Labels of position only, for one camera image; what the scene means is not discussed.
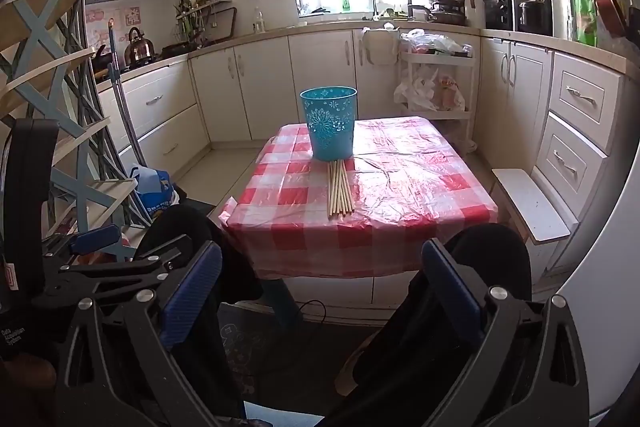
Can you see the wooden shelf with blue frame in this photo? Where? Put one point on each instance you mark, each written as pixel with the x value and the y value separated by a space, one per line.
pixel 50 72

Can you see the white trolley cart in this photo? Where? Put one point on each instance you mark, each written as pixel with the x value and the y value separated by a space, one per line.
pixel 435 72

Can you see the white hanging cloth bag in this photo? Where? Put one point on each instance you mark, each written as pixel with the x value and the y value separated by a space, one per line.
pixel 382 47

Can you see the black toaster oven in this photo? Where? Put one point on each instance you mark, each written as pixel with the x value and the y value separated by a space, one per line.
pixel 495 4

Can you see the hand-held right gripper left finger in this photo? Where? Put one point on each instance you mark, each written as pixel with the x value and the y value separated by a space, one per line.
pixel 192 297

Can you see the black cooking pot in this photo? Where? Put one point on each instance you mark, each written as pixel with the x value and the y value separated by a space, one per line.
pixel 535 17

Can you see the clear plastic bottle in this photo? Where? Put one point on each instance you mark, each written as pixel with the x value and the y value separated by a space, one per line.
pixel 257 19

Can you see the table with teal legs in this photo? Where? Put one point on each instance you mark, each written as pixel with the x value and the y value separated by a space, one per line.
pixel 280 302

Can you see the white plastic jug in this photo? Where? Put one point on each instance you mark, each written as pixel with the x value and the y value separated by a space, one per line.
pixel 474 9

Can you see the blue plastic bag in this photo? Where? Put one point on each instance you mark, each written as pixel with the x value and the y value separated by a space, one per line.
pixel 155 189

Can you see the cream lower kitchen cabinets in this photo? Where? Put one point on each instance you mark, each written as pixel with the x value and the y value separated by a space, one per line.
pixel 270 82

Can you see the green snack packet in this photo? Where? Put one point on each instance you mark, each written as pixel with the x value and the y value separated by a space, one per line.
pixel 582 9

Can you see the clear crumpled plastic bag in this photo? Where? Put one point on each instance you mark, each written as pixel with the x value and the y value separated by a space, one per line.
pixel 430 42

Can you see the copper frying pan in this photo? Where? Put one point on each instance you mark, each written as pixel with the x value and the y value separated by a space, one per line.
pixel 610 7

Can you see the white printed plastic bag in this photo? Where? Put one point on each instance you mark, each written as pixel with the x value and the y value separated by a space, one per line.
pixel 430 92

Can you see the bundle of wooden chopsticks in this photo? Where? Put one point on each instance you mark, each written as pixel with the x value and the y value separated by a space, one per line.
pixel 337 192

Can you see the beige slipper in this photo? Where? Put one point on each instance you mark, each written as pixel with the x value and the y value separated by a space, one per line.
pixel 350 377

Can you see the teal perforated plastic basket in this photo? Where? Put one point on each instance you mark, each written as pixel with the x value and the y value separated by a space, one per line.
pixel 329 122

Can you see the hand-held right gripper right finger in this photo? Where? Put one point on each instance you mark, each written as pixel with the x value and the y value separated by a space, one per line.
pixel 452 292

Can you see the steel whistling kettle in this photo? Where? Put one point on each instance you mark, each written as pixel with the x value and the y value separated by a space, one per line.
pixel 137 47

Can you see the black wok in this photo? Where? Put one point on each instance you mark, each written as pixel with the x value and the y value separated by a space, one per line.
pixel 102 59

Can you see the pink wall stickers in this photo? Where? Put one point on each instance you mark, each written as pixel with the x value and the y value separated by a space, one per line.
pixel 112 19

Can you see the white low stool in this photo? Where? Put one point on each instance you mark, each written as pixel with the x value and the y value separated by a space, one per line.
pixel 530 207

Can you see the black stove pan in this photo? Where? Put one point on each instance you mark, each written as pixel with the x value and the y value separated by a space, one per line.
pixel 177 47

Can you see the wall utensil rack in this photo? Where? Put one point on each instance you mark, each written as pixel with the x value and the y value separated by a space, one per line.
pixel 200 4

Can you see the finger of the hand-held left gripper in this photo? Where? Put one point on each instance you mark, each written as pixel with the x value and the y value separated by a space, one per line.
pixel 115 269
pixel 95 239

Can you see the red checkered plastic tablecloth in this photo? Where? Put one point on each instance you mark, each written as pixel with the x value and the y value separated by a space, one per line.
pixel 400 187

